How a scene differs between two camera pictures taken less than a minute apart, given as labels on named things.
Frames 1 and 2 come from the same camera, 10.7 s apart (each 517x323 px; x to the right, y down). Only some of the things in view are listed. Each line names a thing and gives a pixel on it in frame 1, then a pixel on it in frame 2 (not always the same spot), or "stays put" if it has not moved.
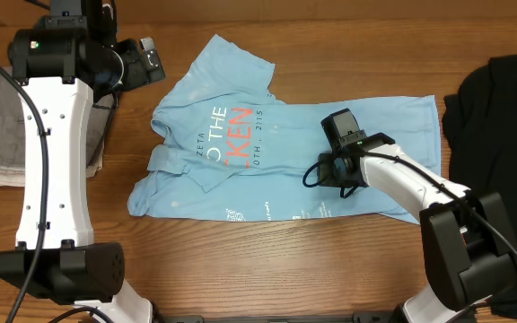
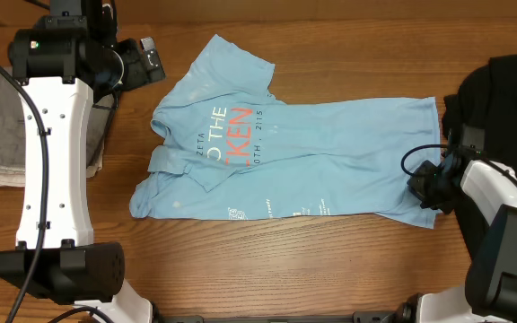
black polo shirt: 495,127 stays put
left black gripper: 139,74 stays put
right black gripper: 326,178 -> 416,187
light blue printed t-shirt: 223,148 stays put
